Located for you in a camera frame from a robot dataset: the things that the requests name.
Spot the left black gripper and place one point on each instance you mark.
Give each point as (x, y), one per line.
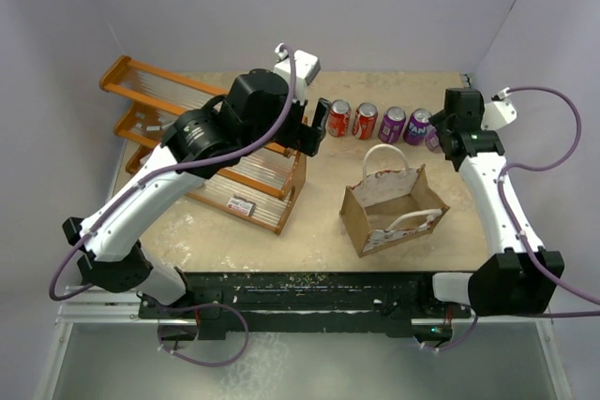
(304, 138)

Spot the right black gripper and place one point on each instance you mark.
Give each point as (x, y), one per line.
(439, 122)

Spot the red cola can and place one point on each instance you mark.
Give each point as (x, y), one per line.
(339, 118)
(365, 119)

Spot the purple fanta can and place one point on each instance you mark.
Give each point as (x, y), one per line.
(417, 127)
(431, 140)
(392, 125)

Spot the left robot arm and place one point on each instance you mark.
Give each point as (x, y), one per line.
(262, 106)

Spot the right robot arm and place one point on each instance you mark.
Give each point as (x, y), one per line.
(516, 279)

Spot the canvas tote bag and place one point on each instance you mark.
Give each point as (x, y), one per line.
(390, 207)

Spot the small red white box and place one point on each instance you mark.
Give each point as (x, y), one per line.
(241, 206)

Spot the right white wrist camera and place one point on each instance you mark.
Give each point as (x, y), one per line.
(499, 111)

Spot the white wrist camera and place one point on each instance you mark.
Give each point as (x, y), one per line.
(307, 67)
(499, 111)

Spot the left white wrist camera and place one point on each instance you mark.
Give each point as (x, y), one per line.
(307, 67)

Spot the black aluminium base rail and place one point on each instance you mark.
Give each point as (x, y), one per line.
(395, 304)

